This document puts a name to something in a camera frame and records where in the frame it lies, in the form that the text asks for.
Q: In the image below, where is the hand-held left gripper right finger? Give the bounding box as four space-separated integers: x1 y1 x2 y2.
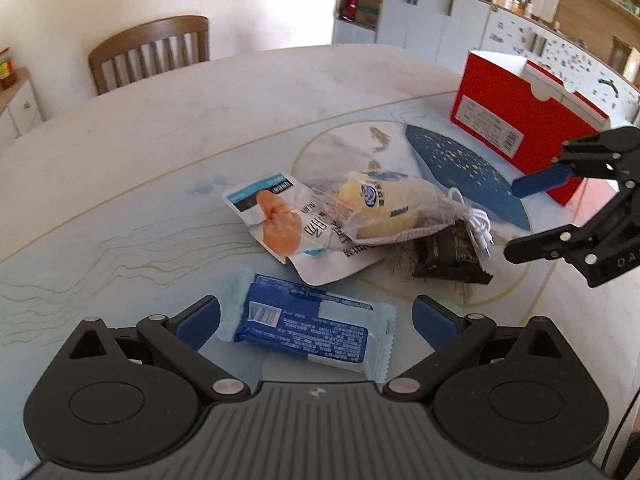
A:
382 296 576 402

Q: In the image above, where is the white marble desktop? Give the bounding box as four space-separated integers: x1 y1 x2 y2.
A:
0 44 640 480

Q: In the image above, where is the black cable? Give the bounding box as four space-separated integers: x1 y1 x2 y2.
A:
597 395 640 480

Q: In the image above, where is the dark snack packet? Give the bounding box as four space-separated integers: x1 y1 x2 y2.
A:
413 223 491 285

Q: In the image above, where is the brown wooden chair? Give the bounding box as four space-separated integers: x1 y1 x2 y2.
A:
88 15 211 96

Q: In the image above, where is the white pouch with orange print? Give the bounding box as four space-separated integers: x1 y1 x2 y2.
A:
222 173 386 286

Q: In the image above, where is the white sideboard cabinet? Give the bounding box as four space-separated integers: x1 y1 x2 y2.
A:
0 67 46 142

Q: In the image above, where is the white wooden wall cabinet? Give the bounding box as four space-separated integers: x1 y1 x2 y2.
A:
332 0 640 127

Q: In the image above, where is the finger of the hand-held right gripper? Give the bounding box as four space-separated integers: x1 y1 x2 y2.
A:
504 180 640 265
511 126 640 199

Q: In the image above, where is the brown cardboard carton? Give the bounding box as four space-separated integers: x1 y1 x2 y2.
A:
355 0 384 26

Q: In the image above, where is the fish print table mat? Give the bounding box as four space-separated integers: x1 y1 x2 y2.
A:
0 86 640 461

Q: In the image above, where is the red cardboard box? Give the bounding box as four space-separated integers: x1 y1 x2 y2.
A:
450 50 612 206

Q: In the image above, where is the red lid jar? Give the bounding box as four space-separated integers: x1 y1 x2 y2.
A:
0 47 19 90

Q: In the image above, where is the blue biscuit packet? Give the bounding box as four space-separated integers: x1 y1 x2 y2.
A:
220 269 397 384

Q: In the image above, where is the white charging cable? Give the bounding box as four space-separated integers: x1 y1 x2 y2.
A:
446 187 496 261

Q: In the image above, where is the bread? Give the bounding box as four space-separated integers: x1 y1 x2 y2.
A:
307 170 471 247

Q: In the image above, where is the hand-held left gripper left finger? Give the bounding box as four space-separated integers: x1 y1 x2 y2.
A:
47 296 251 402

